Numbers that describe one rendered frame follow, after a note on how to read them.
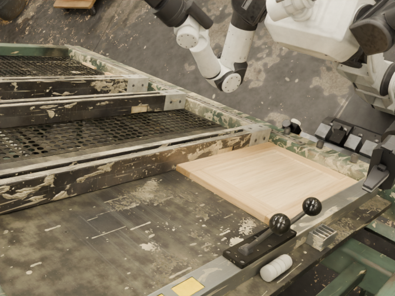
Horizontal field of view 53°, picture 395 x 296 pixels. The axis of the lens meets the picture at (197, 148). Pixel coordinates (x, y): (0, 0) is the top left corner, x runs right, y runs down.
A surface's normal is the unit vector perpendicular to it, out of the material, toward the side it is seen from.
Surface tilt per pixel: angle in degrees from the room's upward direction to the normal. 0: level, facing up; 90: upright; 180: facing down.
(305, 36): 68
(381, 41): 79
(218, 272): 54
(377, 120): 0
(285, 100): 0
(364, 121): 0
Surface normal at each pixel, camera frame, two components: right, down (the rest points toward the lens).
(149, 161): 0.71, 0.37
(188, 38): -0.11, 0.87
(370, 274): -0.68, 0.15
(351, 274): 0.18, -0.92
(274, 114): -0.44, -0.42
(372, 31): -0.75, 0.65
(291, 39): -0.67, 0.61
